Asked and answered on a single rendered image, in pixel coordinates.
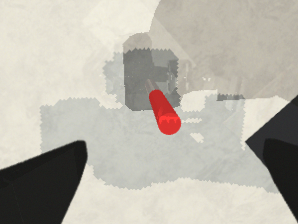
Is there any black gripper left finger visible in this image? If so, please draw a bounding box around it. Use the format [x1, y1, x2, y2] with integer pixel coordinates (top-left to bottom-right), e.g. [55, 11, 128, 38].
[0, 140, 88, 224]

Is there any red peg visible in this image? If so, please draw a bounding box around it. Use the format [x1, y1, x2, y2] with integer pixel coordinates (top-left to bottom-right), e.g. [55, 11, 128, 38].
[149, 90, 181, 135]

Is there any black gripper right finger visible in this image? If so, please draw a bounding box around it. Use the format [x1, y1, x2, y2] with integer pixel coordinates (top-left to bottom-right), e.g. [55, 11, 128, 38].
[263, 138, 298, 223]

